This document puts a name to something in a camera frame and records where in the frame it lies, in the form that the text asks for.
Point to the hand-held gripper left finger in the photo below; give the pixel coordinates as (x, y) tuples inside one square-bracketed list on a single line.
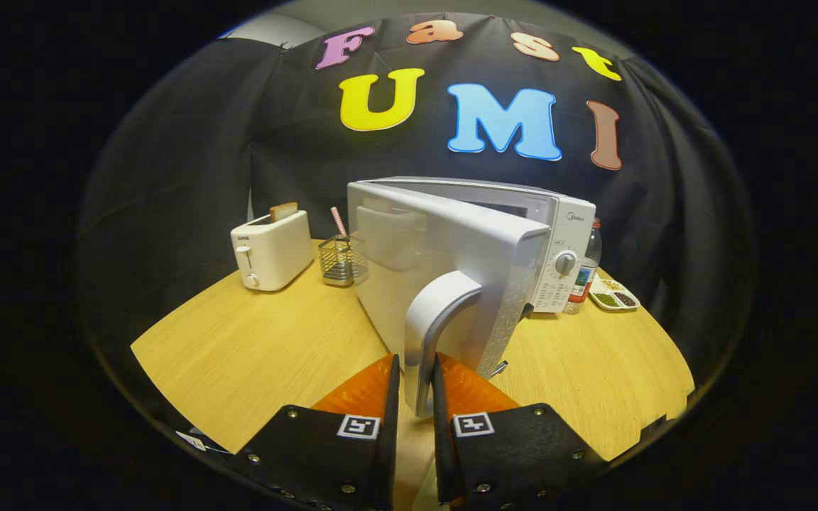
[(388, 426)]

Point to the white toaster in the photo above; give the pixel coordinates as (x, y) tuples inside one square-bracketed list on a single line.
[(270, 252)]

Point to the clear plastic bottle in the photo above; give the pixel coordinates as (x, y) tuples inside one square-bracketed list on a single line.
[(586, 273)]

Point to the pink striped straw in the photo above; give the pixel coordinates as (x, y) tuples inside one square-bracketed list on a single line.
[(339, 221)]

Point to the white microwave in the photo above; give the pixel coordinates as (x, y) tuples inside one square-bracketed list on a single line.
[(451, 248)]

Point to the toast slice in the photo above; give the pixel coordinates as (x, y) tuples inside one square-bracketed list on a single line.
[(283, 211)]

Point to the white divided snack dish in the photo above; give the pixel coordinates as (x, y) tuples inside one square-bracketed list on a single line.
[(611, 297)]

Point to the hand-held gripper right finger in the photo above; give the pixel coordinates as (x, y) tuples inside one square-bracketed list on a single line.
[(441, 433)]

